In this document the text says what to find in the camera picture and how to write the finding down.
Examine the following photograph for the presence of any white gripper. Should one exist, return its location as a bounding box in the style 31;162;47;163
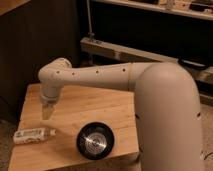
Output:
40;92;59;120

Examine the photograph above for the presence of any black handle object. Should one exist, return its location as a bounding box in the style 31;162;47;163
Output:
177;59;210;71

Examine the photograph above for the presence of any black ceramic bowl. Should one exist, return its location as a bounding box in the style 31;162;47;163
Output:
76;122;115;160

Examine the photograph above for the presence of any upper wooden shelf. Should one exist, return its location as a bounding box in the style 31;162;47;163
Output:
93;0;213;21

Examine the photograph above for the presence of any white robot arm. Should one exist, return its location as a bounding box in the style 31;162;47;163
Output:
38;58;205;171

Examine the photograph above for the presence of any metal vertical pole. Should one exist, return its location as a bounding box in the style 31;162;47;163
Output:
86;0;94;41

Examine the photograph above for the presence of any wooden beam rail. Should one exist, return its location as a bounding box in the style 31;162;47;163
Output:
80;37;213;85

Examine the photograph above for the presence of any wooden table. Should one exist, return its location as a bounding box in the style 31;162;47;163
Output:
8;84;140;171

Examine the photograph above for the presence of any white plastic bottle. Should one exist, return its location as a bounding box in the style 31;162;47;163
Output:
13;128;56;144

